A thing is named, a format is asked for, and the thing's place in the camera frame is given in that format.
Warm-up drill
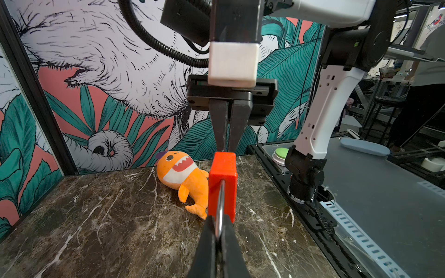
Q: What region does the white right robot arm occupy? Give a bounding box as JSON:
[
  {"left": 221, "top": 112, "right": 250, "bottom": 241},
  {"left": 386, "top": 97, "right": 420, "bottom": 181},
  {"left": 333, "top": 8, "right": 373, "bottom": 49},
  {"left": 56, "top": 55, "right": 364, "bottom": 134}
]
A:
[{"left": 188, "top": 1, "right": 411, "bottom": 203}]

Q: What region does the green push button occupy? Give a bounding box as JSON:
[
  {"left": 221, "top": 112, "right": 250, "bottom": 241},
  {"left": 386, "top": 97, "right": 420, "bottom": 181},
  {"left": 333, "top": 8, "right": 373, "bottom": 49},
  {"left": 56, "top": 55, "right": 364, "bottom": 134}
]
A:
[{"left": 272, "top": 147, "right": 289, "bottom": 167}]

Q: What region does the red padlock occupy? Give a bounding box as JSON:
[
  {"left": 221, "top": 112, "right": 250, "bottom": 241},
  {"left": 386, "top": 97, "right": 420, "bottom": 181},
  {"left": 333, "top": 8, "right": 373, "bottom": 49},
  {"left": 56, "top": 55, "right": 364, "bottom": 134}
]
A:
[{"left": 208, "top": 152, "right": 238, "bottom": 241}]

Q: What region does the orange shark plush toy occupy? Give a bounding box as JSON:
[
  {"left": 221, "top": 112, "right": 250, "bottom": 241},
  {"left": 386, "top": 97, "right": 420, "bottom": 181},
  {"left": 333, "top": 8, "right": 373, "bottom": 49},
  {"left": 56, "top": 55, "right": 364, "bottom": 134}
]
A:
[{"left": 155, "top": 151, "right": 209, "bottom": 220}]

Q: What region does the black corrugated cable right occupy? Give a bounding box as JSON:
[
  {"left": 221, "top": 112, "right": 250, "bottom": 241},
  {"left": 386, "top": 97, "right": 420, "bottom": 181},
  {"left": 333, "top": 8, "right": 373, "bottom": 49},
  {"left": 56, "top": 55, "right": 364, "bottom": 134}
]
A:
[{"left": 117, "top": 0, "right": 210, "bottom": 69}]

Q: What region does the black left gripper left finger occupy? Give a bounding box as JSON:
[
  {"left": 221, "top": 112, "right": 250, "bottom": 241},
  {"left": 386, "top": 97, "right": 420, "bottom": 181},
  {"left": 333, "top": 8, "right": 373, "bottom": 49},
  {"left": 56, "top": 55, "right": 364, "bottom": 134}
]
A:
[{"left": 187, "top": 215, "right": 217, "bottom": 278}]

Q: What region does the white slotted cable duct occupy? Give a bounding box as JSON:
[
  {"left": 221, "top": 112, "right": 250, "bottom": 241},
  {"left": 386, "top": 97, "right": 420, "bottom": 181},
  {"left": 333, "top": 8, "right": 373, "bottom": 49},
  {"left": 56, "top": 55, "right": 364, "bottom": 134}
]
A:
[{"left": 319, "top": 200, "right": 409, "bottom": 278}]

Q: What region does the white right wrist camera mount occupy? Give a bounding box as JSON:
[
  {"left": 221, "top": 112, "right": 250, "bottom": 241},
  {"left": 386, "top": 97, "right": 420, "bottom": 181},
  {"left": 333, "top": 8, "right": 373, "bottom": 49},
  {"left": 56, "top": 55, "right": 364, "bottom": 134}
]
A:
[{"left": 207, "top": 0, "right": 264, "bottom": 88}]

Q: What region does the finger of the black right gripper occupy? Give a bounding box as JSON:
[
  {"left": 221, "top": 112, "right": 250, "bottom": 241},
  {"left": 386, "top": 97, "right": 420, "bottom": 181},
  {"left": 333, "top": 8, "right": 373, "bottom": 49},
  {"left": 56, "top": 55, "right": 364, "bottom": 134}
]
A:
[
  {"left": 228, "top": 100, "right": 253, "bottom": 153},
  {"left": 209, "top": 99, "right": 228, "bottom": 152}
]

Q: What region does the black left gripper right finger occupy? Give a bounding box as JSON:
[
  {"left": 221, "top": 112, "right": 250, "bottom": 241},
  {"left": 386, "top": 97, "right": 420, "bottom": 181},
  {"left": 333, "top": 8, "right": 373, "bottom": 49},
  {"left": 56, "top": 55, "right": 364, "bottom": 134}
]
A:
[{"left": 220, "top": 214, "right": 251, "bottom": 278}]

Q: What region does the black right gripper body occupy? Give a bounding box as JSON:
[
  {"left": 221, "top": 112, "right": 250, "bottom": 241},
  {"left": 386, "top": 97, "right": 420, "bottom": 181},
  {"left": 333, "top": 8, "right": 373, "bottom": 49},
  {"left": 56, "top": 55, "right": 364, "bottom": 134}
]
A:
[{"left": 187, "top": 75, "right": 278, "bottom": 126}]

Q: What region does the black corner frame post right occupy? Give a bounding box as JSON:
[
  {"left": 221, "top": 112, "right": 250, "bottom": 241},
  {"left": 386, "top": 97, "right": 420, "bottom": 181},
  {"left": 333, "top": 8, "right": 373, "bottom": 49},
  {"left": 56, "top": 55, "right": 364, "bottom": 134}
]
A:
[{"left": 1, "top": 1, "right": 79, "bottom": 176}]

